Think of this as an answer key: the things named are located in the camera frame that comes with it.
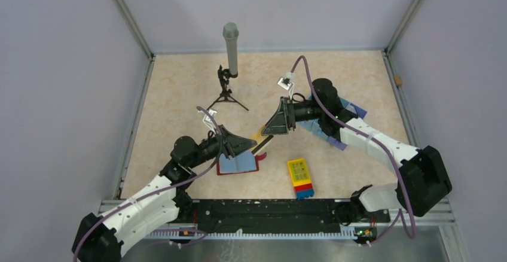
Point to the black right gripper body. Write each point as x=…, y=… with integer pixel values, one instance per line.
x=302, y=112

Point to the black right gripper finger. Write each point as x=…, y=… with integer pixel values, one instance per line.
x=276, y=127
x=281, y=114

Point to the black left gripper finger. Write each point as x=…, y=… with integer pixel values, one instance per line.
x=236, y=148
x=232, y=138

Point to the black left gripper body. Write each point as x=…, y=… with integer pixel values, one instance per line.
x=212, y=148

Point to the gold credit card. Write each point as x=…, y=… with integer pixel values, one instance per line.
x=258, y=137

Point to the red leather card holder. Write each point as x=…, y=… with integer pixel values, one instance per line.
x=244, y=163

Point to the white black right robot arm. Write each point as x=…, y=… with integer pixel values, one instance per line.
x=423, y=180

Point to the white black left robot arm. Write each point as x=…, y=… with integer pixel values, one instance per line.
x=110, y=235

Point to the yellow red blue toy block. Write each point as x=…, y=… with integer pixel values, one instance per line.
x=300, y=178

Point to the black tripod stand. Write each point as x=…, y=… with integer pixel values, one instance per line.
x=224, y=76

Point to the grey microphone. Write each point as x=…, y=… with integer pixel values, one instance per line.
x=231, y=33

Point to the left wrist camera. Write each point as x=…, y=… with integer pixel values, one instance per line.
x=207, y=120

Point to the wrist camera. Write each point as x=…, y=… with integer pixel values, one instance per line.
x=287, y=84
x=207, y=120

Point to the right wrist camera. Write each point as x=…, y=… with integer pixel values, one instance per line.
x=287, y=84

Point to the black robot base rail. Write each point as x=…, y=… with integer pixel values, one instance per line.
x=276, y=216

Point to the small tan object on rail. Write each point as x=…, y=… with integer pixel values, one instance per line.
x=397, y=80

